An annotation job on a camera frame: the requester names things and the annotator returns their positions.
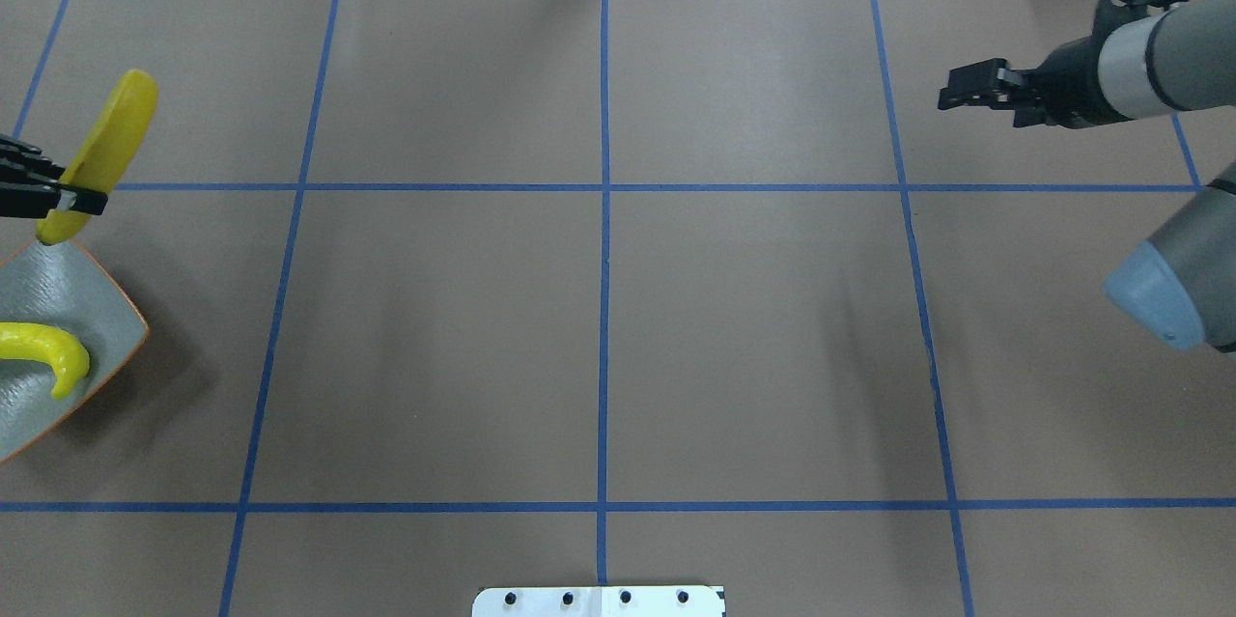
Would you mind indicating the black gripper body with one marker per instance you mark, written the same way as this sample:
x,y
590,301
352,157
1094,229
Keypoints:
x,y
23,181

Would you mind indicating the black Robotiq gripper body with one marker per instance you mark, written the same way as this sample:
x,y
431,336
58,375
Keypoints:
x,y
1070,84

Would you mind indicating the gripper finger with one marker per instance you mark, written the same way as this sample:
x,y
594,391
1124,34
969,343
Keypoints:
x,y
86,201

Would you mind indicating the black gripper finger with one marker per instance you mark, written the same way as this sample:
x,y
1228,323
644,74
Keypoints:
x,y
989,83

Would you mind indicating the deep yellow banana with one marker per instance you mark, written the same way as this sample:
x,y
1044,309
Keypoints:
x,y
109,148

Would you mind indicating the light yellow banana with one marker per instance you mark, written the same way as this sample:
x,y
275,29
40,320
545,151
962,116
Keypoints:
x,y
51,346

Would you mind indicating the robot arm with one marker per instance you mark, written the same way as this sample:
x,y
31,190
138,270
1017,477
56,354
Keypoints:
x,y
1107,109

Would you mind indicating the grey square plate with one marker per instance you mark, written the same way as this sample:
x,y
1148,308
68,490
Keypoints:
x,y
68,328

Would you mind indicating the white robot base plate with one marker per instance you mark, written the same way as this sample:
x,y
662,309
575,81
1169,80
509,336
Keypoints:
x,y
630,600

